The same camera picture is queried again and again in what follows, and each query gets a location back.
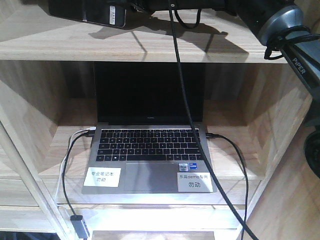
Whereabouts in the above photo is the black foldable smartphone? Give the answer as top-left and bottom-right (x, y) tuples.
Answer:
(48, 0), (126, 28)

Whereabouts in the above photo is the grey laptop computer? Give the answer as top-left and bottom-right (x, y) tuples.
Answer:
(82, 62), (216, 194)

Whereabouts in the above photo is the wooden shelf unit with drawers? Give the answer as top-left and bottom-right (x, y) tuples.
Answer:
(0, 0), (317, 240)

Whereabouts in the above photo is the grey usb hub dongle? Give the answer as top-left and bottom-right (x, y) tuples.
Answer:
(70, 215), (90, 239)

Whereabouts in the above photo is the black laptop cable right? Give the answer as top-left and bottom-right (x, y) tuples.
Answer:
(206, 133), (250, 223)

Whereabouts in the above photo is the black laptop cable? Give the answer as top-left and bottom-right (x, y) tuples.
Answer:
(206, 133), (250, 223)
(61, 131), (95, 216)

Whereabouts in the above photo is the black laptop cable left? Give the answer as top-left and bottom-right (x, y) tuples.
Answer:
(61, 131), (95, 216)

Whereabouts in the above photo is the white laptop cable left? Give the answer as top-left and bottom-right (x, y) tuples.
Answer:
(54, 127), (97, 221)

